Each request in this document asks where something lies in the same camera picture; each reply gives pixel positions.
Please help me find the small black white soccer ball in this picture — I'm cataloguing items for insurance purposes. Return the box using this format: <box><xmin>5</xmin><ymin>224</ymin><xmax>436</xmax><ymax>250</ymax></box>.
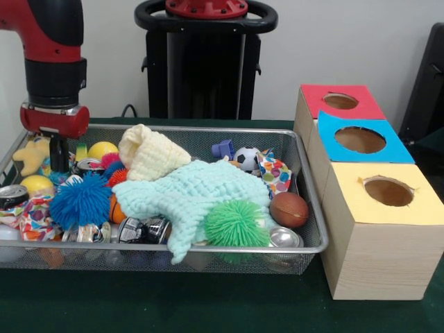
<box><xmin>234</xmin><ymin>147</ymin><xmax>262</xmax><ymax>173</ymax></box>

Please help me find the cream knit cloth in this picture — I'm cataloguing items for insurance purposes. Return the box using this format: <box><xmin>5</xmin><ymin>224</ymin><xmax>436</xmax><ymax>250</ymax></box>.
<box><xmin>119</xmin><ymin>123</ymin><xmax>192</xmax><ymax>182</ymax></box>

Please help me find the plain silver can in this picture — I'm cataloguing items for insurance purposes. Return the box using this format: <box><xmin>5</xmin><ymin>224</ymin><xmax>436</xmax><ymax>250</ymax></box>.
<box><xmin>266</xmin><ymin>226</ymin><xmax>305</xmax><ymax>249</ymax></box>

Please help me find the wooden box with three holes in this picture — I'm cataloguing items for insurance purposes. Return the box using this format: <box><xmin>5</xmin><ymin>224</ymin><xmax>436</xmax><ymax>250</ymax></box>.
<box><xmin>293</xmin><ymin>84</ymin><xmax>444</xmax><ymax>301</ymax></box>

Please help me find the mint green knit cloth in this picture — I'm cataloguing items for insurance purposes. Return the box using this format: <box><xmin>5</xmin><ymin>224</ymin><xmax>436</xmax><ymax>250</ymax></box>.
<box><xmin>111</xmin><ymin>160</ymin><xmax>271</xmax><ymax>265</ymax></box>

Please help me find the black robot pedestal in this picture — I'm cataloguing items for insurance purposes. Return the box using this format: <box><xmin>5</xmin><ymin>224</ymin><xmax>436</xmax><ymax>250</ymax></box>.
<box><xmin>134</xmin><ymin>0</ymin><xmax>278</xmax><ymax>121</ymax></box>

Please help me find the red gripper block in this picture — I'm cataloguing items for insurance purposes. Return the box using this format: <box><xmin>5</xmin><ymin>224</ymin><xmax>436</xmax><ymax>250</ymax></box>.
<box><xmin>19</xmin><ymin>102</ymin><xmax>90</xmax><ymax>173</ymax></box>

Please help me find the yellow smiley face ball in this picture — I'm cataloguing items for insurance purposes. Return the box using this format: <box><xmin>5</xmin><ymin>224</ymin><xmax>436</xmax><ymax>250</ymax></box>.
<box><xmin>19</xmin><ymin>174</ymin><xmax>56</xmax><ymax>199</ymax></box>

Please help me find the green spiky rubber ball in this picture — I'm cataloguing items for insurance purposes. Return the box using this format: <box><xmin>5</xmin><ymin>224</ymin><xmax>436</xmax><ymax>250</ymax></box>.
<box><xmin>204</xmin><ymin>199</ymin><xmax>271</xmax><ymax>248</ymax></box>

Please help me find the globe print ball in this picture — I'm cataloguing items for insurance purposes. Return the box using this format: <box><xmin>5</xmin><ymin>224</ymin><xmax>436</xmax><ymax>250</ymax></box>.
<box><xmin>40</xmin><ymin>161</ymin><xmax>74</xmax><ymax>185</ymax></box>

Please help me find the colourful dotted cloth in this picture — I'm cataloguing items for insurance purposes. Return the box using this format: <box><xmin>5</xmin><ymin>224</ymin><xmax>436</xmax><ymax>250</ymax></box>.
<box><xmin>256</xmin><ymin>149</ymin><xmax>293</xmax><ymax>195</ymax></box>

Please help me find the black printed can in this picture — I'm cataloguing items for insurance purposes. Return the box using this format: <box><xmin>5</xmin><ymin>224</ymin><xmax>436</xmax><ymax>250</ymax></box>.
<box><xmin>117</xmin><ymin>216</ymin><xmax>172</xmax><ymax>245</ymax></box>

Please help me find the shallow clear mesh bin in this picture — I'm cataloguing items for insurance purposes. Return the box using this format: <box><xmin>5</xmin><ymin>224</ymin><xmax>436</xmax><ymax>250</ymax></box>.
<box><xmin>0</xmin><ymin>121</ymin><xmax>330</xmax><ymax>275</ymax></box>

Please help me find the small brown football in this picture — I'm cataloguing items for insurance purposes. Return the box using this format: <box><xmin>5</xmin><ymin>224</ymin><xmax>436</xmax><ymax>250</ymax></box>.
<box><xmin>269</xmin><ymin>191</ymin><xmax>310</xmax><ymax>229</ymax></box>

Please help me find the blue spiky rubber ball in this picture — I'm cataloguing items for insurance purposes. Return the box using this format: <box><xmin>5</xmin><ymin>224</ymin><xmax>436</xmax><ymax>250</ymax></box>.
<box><xmin>49</xmin><ymin>171</ymin><xmax>112</xmax><ymax>232</ymax></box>

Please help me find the black upright panel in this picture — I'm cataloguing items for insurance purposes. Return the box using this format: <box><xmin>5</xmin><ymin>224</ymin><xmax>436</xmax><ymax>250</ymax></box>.
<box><xmin>398</xmin><ymin>22</ymin><xmax>444</xmax><ymax>146</ymax></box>

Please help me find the black cable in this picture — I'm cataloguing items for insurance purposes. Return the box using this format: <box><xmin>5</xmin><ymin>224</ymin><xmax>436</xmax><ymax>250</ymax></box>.
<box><xmin>120</xmin><ymin>103</ymin><xmax>139</xmax><ymax>119</ymax></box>

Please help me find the dark green tablecloth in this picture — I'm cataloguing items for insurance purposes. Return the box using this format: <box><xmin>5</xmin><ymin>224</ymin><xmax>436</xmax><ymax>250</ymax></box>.
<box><xmin>408</xmin><ymin>137</ymin><xmax>444</xmax><ymax>209</ymax></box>
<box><xmin>0</xmin><ymin>117</ymin><xmax>444</xmax><ymax>333</ymax></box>

